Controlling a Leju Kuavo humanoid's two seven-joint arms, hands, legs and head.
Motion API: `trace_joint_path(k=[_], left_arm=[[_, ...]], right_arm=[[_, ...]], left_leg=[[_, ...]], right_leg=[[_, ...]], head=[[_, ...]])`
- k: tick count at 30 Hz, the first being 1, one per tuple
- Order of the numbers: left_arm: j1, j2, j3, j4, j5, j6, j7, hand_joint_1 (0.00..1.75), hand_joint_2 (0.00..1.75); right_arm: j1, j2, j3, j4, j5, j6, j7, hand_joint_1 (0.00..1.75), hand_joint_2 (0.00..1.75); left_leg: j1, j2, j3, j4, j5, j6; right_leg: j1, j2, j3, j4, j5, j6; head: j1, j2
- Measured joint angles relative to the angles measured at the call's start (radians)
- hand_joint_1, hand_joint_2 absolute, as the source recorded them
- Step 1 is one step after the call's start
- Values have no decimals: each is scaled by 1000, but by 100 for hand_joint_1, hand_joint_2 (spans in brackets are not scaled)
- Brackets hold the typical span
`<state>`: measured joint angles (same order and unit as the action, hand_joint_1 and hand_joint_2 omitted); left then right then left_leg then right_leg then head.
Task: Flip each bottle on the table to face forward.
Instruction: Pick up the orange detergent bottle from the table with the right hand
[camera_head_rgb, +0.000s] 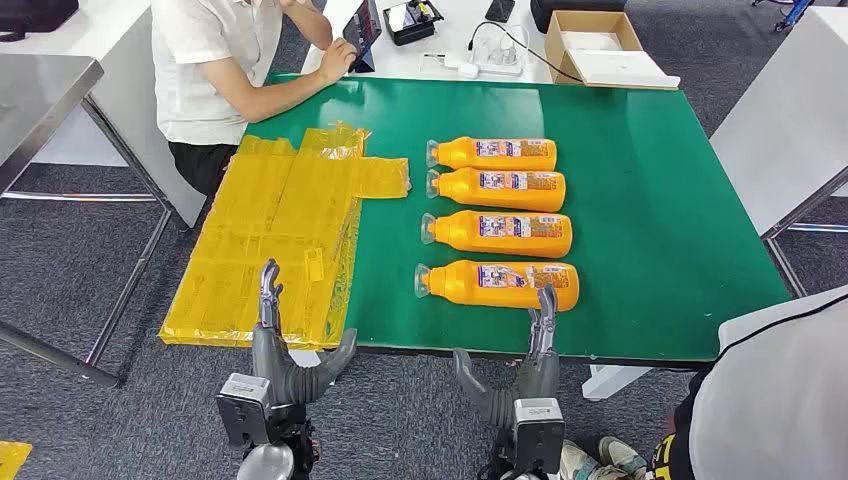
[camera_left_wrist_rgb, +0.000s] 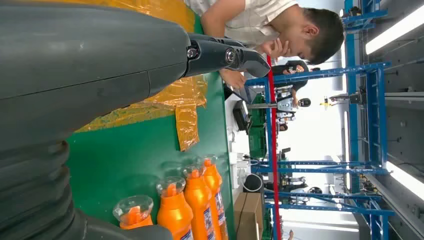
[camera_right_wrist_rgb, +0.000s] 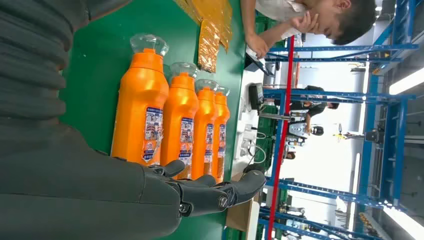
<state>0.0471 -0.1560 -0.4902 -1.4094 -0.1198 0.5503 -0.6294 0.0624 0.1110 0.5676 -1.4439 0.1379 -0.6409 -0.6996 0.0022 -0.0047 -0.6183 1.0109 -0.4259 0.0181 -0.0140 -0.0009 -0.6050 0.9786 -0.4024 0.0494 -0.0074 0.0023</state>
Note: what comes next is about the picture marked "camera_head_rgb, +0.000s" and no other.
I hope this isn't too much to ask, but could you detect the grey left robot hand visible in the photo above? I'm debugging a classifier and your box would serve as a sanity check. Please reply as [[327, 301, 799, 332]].
[[250, 258, 359, 405]]

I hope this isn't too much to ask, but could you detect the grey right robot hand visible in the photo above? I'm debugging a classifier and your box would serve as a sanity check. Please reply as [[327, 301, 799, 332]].
[[453, 283, 562, 429]]

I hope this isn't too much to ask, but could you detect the seated person's right hand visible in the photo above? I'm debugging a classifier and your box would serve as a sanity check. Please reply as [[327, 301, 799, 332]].
[[317, 37, 359, 85]]

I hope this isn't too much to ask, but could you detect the orange detergent bottle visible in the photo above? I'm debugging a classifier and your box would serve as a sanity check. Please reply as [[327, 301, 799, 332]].
[[413, 259, 581, 313], [425, 137, 558, 172], [425, 167, 568, 213], [420, 209, 574, 260]]

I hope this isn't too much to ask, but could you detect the dark tablet on stand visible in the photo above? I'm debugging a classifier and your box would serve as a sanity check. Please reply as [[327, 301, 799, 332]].
[[342, 0, 384, 74]]

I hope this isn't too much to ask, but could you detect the black tray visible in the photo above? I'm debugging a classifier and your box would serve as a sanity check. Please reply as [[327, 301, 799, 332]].
[[382, 0, 445, 48]]

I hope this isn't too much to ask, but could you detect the white desk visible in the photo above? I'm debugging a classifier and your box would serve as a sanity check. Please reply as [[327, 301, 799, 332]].
[[301, 0, 664, 87], [0, 0, 208, 230]]

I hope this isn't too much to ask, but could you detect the white charger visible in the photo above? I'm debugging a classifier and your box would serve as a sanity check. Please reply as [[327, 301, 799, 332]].
[[442, 54, 481, 81]]

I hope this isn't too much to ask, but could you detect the seated person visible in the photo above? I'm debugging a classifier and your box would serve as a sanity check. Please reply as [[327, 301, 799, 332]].
[[150, 0, 359, 200]]

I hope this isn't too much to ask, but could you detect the yellow plastic wrapped sheet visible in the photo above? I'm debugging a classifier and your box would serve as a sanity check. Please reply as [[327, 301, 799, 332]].
[[158, 122, 412, 351]]

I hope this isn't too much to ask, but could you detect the open cardboard box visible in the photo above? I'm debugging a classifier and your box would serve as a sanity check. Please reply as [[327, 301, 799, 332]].
[[544, 9, 682, 91]]

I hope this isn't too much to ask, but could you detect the standing person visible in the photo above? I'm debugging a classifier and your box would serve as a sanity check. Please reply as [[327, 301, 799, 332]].
[[559, 284, 848, 480]]

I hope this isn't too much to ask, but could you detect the white foam insert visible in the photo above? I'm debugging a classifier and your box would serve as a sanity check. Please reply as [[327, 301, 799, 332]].
[[563, 31, 624, 53]]

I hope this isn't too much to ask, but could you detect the yellow plastic scrap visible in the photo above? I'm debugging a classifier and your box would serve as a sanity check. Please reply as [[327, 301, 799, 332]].
[[0, 440, 33, 480]]

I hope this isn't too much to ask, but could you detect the white box lid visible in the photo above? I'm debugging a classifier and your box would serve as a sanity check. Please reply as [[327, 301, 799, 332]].
[[566, 49, 682, 89]]

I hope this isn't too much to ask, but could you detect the black bag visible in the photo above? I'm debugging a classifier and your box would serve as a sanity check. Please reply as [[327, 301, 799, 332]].
[[0, 0, 81, 42]]

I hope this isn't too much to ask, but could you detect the white table with steel legs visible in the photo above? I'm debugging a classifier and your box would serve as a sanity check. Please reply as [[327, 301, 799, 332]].
[[708, 6, 848, 299]]

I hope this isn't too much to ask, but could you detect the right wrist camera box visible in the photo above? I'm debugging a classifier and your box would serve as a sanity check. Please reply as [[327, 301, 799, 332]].
[[513, 397, 566, 475]]

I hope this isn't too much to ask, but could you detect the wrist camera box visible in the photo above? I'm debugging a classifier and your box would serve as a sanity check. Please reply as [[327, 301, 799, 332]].
[[513, 397, 566, 475], [216, 372, 273, 446]]

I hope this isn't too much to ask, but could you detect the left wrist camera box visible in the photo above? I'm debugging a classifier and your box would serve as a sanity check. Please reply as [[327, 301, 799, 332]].
[[216, 372, 273, 446]]

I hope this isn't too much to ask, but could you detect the black cable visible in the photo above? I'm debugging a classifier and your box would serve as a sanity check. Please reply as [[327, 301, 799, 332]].
[[467, 21, 586, 85]]

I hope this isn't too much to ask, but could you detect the blue metal frame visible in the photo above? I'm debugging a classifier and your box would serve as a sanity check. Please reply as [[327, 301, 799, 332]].
[[751, 0, 817, 33]]

